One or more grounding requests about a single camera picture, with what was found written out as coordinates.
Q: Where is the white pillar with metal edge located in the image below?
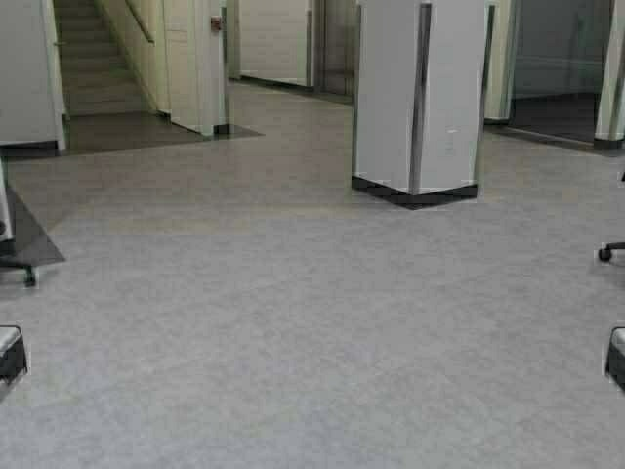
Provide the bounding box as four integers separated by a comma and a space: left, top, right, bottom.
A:
352, 1, 490, 210

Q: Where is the red fire alarm pull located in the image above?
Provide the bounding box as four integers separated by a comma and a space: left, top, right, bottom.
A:
210, 16, 223, 32

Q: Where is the staircase with handrail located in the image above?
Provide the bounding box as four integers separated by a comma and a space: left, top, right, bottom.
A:
52, 1, 157, 118

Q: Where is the left robot base corner bracket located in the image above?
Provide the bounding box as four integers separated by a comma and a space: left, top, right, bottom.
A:
1, 324, 28, 392

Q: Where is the right robot base corner bracket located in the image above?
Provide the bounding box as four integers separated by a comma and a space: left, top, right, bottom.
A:
604, 326, 625, 390

